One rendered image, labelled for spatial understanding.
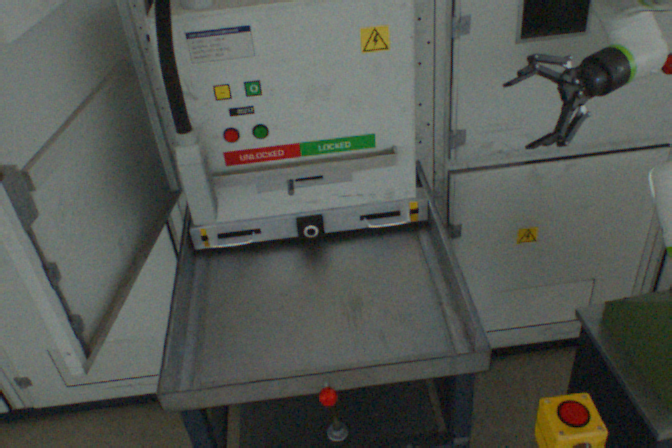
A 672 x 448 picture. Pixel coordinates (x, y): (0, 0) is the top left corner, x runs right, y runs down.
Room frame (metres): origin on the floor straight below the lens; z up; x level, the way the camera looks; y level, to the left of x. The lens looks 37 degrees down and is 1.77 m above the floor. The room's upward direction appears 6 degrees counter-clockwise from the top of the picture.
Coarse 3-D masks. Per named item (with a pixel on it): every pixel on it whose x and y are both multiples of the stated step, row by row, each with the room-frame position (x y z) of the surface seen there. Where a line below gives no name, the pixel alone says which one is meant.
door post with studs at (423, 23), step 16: (416, 0) 1.45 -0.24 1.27; (432, 0) 1.45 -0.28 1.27; (416, 16) 1.45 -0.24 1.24; (432, 16) 1.46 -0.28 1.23; (416, 32) 1.45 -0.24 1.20; (432, 32) 1.46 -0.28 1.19; (416, 48) 1.45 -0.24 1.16; (432, 48) 1.46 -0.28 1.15; (416, 64) 1.45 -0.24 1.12; (432, 64) 1.46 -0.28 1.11; (416, 80) 1.45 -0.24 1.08; (432, 80) 1.46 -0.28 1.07; (416, 96) 1.45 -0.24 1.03; (416, 112) 1.45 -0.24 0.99; (416, 128) 1.45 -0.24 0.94; (416, 144) 1.45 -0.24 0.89; (416, 160) 1.45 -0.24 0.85
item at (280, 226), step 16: (416, 192) 1.19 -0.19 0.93; (336, 208) 1.16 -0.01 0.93; (352, 208) 1.16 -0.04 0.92; (368, 208) 1.16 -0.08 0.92; (384, 208) 1.16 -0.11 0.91; (416, 208) 1.16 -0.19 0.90; (192, 224) 1.16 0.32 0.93; (208, 224) 1.15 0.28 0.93; (224, 224) 1.15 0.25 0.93; (240, 224) 1.15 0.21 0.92; (256, 224) 1.15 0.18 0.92; (272, 224) 1.15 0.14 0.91; (288, 224) 1.15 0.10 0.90; (336, 224) 1.15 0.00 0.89; (352, 224) 1.16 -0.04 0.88; (192, 240) 1.14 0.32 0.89; (224, 240) 1.15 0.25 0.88; (240, 240) 1.15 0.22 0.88; (256, 240) 1.15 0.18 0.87
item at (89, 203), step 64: (0, 0) 1.01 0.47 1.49; (64, 0) 1.19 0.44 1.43; (128, 0) 1.43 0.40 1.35; (0, 64) 1.00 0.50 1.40; (64, 64) 1.16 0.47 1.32; (128, 64) 1.37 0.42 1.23; (0, 128) 0.93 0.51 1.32; (64, 128) 1.07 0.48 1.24; (128, 128) 1.32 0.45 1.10; (0, 192) 0.84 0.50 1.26; (64, 192) 1.02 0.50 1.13; (128, 192) 1.23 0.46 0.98; (64, 256) 0.95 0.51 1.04; (128, 256) 1.14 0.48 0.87; (64, 320) 0.84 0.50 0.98
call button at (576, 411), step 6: (570, 402) 0.61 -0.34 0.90; (564, 408) 0.59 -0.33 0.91; (570, 408) 0.59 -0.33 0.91; (576, 408) 0.59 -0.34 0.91; (582, 408) 0.59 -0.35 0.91; (564, 414) 0.58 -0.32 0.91; (570, 414) 0.58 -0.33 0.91; (576, 414) 0.58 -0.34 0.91; (582, 414) 0.58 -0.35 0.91; (570, 420) 0.57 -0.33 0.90; (576, 420) 0.57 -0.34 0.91; (582, 420) 0.57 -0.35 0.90
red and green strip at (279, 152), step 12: (288, 144) 1.16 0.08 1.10; (300, 144) 1.16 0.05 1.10; (312, 144) 1.17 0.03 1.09; (324, 144) 1.17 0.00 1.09; (336, 144) 1.17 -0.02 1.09; (348, 144) 1.17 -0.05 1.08; (360, 144) 1.17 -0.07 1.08; (372, 144) 1.17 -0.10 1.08; (228, 156) 1.16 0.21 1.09; (240, 156) 1.16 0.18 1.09; (252, 156) 1.16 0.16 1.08; (264, 156) 1.16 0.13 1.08; (276, 156) 1.16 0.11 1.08; (288, 156) 1.16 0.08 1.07; (300, 156) 1.16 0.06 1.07
